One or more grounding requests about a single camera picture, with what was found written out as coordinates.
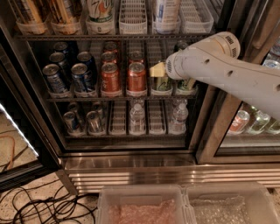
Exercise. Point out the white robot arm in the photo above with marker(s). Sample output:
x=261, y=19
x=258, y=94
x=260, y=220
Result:
x=214, y=61

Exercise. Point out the front right green can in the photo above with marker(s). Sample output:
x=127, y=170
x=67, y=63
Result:
x=182, y=85

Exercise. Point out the green can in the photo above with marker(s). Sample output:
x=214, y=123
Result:
x=162, y=83
x=182, y=85
x=180, y=45

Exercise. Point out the front left green can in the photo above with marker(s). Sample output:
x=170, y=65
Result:
x=162, y=83

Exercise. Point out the front right orange can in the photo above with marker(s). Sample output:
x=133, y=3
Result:
x=136, y=77

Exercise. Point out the back right orange can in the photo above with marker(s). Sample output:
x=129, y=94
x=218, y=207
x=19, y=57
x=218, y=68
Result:
x=136, y=56

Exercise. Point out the back right green can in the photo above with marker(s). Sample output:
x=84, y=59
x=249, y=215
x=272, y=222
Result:
x=180, y=45

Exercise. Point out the front left orange can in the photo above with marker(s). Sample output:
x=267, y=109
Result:
x=110, y=77

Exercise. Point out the middle left orange can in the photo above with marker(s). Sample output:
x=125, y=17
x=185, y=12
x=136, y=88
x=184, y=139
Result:
x=108, y=57

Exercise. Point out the back left orange can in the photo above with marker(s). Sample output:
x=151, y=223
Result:
x=110, y=46

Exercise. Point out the white bottle top shelf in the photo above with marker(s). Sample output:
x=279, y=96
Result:
x=166, y=13

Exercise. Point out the orange can behind right door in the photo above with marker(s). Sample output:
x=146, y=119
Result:
x=240, y=121

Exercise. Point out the empty white tray top shelf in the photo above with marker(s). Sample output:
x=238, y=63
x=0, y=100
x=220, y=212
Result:
x=133, y=17

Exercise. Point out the right empty tray top shelf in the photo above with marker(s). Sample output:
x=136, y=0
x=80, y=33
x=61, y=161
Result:
x=195, y=17

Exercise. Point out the closed right fridge door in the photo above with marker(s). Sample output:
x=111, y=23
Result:
x=256, y=24

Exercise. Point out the middle right blue can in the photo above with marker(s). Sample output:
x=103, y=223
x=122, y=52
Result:
x=89, y=61

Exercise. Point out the blue can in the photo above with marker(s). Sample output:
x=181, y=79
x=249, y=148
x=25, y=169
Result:
x=60, y=59
x=62, y=47
x=89, y=61
x=54, y=79
x=82, y=78

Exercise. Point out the front right blue can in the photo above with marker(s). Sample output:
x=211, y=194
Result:
x=82, y=78

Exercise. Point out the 7up bottle top shelf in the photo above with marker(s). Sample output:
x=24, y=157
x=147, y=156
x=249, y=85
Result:
x=100, y=11

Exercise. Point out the bottom right silver can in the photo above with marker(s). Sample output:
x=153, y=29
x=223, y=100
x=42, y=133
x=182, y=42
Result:
x=94, y=121

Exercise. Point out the silver can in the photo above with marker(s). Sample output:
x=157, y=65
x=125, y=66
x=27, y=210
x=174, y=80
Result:
x=94, y=121
x=71, y=122

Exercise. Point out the middle left blue can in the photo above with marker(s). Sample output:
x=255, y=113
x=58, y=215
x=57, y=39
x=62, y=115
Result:
x=60, y=59

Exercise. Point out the bottom left silver can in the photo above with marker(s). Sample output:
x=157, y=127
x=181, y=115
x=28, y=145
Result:
x=71, y=122

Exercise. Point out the back left blue can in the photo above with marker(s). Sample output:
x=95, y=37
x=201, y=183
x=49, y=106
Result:
x=62, y=47

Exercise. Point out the front left blue can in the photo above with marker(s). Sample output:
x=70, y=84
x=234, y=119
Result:
x=54, y=79

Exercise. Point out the yellow bottle shelf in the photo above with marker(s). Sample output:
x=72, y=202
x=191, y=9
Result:
x=32, y=11
x=65, y=12

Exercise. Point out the left yellow bottle top shelf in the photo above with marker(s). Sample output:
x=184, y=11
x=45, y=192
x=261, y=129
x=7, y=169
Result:
x=32, y=11

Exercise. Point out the open fridge glass door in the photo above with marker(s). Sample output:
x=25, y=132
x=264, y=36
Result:
x=17, y=113

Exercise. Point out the left water bottle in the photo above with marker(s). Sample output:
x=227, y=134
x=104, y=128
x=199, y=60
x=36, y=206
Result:
x=137, y=120

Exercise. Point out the water bottle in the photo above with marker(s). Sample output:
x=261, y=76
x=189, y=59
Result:
x=137, y=120
x=178, y=119

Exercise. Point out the right water bottle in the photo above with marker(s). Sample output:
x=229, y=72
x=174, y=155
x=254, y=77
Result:
x=178, y=119

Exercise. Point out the right clear plastic bin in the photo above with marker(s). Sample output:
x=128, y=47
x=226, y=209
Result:
x=232, y=203

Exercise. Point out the clear plastic bin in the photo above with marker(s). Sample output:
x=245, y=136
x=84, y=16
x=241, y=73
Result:
x=232, y=203
x=144, y=204

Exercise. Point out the left clear plastic bin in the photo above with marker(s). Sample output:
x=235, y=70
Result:
x=144, y=204

